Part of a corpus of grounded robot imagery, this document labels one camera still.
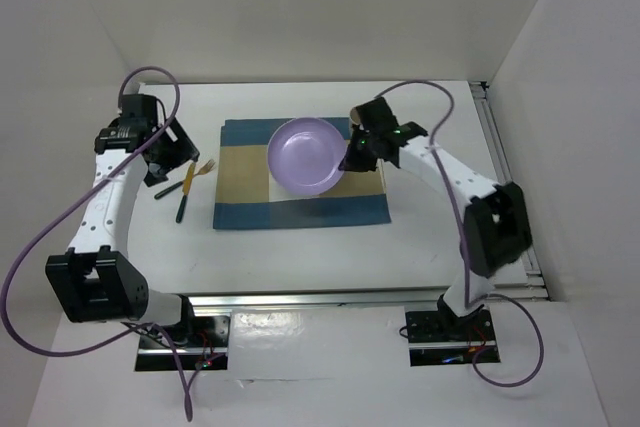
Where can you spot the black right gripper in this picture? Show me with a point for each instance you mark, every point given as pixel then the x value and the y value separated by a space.
pixel 353 161

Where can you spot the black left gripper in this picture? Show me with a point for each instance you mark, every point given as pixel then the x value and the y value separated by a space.
pixel 182 150

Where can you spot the purple plastic plate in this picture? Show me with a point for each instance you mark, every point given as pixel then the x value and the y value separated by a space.
pixel 304 155

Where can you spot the blue and beige placemat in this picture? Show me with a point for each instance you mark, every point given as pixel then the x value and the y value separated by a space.
pixel 248 198

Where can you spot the beige paper cup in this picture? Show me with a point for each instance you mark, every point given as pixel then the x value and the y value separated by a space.
pixel 354 118

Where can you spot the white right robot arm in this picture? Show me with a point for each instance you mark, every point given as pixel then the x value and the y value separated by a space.
pixel 491 218

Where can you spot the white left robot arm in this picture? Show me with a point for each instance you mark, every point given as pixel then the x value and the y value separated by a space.
pixel 94 280

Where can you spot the aluminium table edge rail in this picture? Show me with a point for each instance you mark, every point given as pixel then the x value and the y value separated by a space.
pixel 314 299

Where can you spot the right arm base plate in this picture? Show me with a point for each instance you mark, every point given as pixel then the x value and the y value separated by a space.
pixel 432 343

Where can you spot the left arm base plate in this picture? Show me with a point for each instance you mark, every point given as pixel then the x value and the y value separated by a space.
pixel 203 345

